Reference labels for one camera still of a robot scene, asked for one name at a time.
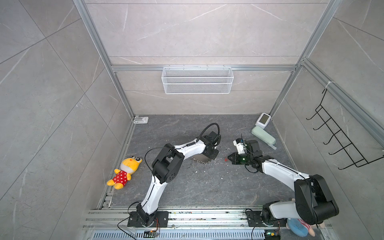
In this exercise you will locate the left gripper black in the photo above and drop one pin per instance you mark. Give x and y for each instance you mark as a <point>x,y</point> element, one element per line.
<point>215,154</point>

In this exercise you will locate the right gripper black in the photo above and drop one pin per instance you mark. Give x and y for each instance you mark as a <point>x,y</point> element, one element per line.
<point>235,160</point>

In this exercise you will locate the grey key organizer red handle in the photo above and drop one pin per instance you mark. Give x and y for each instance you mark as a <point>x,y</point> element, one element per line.
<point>201,158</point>

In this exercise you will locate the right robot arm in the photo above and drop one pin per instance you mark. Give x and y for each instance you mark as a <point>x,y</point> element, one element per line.
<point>313,202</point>

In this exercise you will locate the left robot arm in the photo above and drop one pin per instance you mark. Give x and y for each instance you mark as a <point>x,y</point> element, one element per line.
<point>166,167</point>

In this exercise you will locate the green eyeglass case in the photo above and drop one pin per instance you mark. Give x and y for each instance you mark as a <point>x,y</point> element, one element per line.
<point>261,134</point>

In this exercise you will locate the white digital timer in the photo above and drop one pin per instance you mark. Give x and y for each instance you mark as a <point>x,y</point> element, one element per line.
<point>263,120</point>

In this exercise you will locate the yellow plush toy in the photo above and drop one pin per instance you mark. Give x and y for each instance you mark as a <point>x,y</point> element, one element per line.
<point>124,174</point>

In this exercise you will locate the boy plush doll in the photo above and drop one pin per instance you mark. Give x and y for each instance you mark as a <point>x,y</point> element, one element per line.
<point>301,228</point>

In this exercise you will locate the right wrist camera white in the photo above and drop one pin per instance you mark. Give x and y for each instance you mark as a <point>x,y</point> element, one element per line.
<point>240,145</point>

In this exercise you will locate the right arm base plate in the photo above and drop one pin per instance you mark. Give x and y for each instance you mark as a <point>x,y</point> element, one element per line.
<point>257,219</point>

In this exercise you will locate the white corner bracket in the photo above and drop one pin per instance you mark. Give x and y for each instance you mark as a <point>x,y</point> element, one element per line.
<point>141,120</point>

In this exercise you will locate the white wire mesh basket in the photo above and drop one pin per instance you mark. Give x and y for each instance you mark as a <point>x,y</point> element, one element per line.
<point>197,80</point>

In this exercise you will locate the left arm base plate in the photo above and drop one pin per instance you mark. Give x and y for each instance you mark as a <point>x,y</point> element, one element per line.
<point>158,218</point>

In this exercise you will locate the black wire hook rack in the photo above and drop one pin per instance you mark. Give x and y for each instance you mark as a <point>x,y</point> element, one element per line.
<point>339,136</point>

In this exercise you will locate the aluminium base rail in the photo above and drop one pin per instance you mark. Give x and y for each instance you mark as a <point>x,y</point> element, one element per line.
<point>185,223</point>

